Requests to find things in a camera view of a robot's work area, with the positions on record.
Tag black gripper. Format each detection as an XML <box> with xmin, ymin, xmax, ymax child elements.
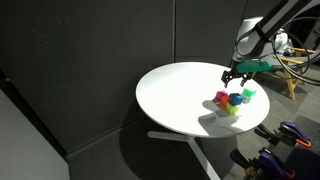
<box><xmin>221</xmin><ymin>68</ymin><xmax>253</xmax><ymax>89</ymax></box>

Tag blue toy block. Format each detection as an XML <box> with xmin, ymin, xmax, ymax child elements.
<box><xmin>228</xmin><ymin>92</ymin><xmax>244</xmax><ymax>107</ymax></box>

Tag green toy block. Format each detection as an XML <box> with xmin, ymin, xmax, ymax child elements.
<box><xmin>242</xmin><ymin>87</ymin><xmax>257</xmax><ymax>100</ymax></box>

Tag magenta toy block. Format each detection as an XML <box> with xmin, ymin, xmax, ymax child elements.
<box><xmin>215</xmin><ymin>90</ymin><xmax>229</xmax><ymax>102</ymax></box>

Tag grey toy block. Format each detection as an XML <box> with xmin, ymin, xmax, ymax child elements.
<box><xmin>240</xmin><ymin>95</ymin><xmax>252</xmax><ymax>105</ymax></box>

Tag orange toy block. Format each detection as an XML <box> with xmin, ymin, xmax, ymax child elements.
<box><xmin>220</xmin><ymin>95</ymin><xmax>231</xmax><ymax>108</ymax></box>

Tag lime toy block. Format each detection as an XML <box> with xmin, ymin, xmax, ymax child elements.
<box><xmin>225</xmin><ymin>102</ymin><xmax>241</xmax><ymax>116</ymax></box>

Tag wooden chair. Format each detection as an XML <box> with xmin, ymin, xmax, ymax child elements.
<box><xmin>252</xmin><ymin>46</ymin><xmax>317</xmax><ymax>101</ymax></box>

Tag white table base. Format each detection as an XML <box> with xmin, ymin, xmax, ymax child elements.
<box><xmin>147</xmin><ymin>130</ymin><xmax>222</xmax><ymax>180</ymax></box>

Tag purple orange bar clamp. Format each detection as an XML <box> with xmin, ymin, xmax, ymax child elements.
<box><xmin>257</xmin><ymin>148</ymin><xmax>297</xmax><ymax>180</ymax></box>
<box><xmin>279</xmin><ymin>121</ymin><xmax>313</xmax><ymax>149</ymax></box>

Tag blue clamps on stand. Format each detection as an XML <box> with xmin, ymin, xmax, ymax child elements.
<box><xmin>266</xmin><ymin>114</ymin><xmax>320</xmax><ymax>180</ymax></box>

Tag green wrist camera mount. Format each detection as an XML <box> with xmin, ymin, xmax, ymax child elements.
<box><xmin>236</xmin><ymin>60</ymin><xmax>273</xmax><ymax>74</ymax></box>

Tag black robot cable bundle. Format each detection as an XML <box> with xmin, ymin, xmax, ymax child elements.
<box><xmin>270</xmin><ymin>15</ymin><xmax>320</xmax><ymax>87</ymax></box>

